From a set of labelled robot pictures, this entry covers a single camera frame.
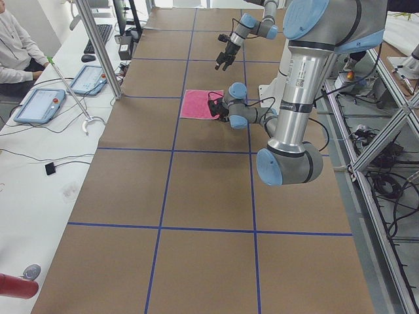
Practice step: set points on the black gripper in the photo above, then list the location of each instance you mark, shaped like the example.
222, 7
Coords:
231, 49
221, 114

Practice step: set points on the pink towel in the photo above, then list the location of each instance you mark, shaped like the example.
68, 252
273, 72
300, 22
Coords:
195, 104

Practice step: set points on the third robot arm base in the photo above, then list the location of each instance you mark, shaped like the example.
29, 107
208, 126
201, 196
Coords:
406, 69

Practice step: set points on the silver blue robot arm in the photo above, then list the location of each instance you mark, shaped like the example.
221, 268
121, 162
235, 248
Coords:
316, 31
248, 25

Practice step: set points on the black box with label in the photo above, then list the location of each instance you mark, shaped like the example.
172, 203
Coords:
125, 48

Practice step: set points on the black monitor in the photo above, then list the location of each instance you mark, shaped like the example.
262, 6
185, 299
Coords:
120, 11

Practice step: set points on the long reacher grabber stick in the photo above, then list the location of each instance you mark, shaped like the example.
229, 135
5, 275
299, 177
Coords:
88, 118

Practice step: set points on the far blue teach pendant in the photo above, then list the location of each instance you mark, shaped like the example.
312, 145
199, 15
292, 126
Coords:
89, 81

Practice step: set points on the blue teach pendant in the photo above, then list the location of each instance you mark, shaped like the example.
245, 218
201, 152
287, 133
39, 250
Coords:
89, 81
41, 106

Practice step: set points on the black computer mouse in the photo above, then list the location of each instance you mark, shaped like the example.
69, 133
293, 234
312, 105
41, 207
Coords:
88, 58

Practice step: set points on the near blue teach pendant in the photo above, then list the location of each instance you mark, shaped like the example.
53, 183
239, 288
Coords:
41, 106

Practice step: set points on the small black square pad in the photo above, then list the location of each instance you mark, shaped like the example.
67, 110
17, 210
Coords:
50, 168

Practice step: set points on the seated person in white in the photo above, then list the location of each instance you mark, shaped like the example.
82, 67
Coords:
22, 62

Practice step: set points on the round silver lid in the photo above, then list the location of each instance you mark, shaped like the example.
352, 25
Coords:
31, 272

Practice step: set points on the red bottle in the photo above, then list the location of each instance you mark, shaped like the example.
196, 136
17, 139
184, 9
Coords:
17, 287

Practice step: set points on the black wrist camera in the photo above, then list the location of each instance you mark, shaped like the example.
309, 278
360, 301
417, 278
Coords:
213, 107
223, 38

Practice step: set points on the aluminium frame post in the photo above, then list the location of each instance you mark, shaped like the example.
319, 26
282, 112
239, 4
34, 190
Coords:
99, 47

